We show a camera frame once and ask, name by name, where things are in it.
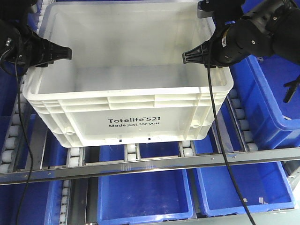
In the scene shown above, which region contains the shelf roller track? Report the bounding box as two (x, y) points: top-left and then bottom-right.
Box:
(0, 84), (27, 173)
(225, 89), (258, 152)

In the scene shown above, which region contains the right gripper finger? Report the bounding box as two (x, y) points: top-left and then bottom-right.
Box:
(204, 64), (222, 68)
(182, 41), (212, 66)

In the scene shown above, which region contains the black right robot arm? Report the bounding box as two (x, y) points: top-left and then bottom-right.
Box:
(182, 0), (300, 68)

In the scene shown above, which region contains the right shelf left roller track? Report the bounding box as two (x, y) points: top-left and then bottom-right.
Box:
(0, 84), (27, 173)

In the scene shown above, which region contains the right shelf lower middle bin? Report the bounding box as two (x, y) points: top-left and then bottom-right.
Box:
(97, 170), (193, 225)

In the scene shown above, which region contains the white plastic Totelife tote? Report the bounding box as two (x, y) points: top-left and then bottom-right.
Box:
(23, 0), (233, 148)

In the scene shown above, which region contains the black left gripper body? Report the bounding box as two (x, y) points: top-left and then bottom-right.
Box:
(0, 20), (45, 70)

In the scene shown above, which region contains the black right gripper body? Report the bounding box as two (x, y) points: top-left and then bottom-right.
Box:
(211, 20), (273, 66)

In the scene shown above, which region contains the right black cable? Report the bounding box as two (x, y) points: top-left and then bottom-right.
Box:
(206, 37), (257, 225)

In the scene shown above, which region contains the left black cable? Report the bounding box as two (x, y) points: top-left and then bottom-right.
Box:
(0, 42), (35, 225)

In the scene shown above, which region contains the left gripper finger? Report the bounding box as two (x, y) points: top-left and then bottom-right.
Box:
(36, 63), (48, 68)
(40, 39), (72, 65)

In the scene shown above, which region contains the black cable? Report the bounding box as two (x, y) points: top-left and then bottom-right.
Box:
(206, 37), (257, 225)
(0, 42), (35, 225)

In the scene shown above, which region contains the right shelf front metal rail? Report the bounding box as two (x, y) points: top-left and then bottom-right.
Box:
(0, 148), (300, 185)

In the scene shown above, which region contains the right shelf blue bin right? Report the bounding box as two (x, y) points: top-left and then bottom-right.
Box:
(210, 0), (300, 150)

